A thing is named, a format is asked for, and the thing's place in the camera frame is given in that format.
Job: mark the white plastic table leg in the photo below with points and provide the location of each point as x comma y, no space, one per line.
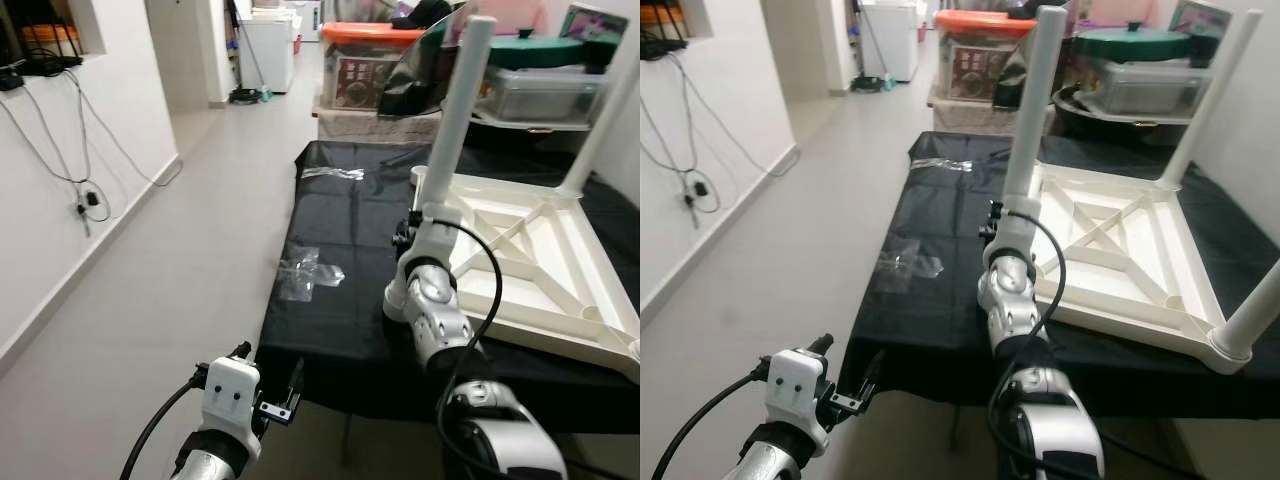
1250,330
462,110
1035,100
1215,95
605,130

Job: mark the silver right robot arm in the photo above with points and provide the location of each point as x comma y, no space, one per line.
1010,300
435,305

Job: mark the black plastic table cover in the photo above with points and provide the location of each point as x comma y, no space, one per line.
330,330
900,330

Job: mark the clear plastic tape piece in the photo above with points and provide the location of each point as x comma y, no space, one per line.
335,173
905,262
940,164
305,270

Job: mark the beige patterned bench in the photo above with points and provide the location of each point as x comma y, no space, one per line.
975,115
370,125

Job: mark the black bag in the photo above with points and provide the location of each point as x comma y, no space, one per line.
1012,88
420,85

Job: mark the white plastic table top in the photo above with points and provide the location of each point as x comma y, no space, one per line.
540,260
1130,250

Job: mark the orange lid storage box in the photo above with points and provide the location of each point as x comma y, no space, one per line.
970,70
355,85

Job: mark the floor mop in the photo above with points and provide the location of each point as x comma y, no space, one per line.
248,95
870,83

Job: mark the black power adapter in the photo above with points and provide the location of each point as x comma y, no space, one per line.
93,198
702,188

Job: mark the clear plastic storage container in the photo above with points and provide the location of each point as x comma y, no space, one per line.
540,95
1140,88

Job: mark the green round lid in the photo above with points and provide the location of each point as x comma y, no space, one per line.
1130,42
535,50

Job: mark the black wifi router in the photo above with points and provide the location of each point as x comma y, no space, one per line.
40,65
662,45

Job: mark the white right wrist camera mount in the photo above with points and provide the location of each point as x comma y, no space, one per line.
428,235
1015,235

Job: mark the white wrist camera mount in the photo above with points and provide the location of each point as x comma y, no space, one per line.
428,235
230,395
1015,235
795,385

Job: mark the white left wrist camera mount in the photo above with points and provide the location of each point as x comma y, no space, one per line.
230,395
795,385

